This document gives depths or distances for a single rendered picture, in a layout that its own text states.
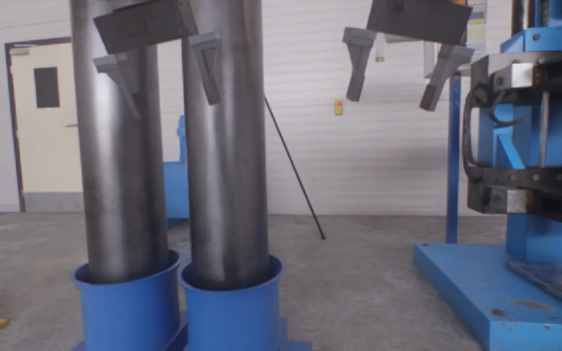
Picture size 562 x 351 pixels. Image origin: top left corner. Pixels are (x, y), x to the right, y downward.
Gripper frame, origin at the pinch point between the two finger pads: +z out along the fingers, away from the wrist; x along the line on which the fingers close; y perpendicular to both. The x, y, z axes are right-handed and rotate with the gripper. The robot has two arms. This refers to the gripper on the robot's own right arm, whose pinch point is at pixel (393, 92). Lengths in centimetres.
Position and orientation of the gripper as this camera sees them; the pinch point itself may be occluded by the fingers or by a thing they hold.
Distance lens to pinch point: 51.8
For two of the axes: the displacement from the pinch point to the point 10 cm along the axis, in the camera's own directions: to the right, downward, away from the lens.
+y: 1.1, 4.7, -8.8
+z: -1.5, 8.8, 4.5
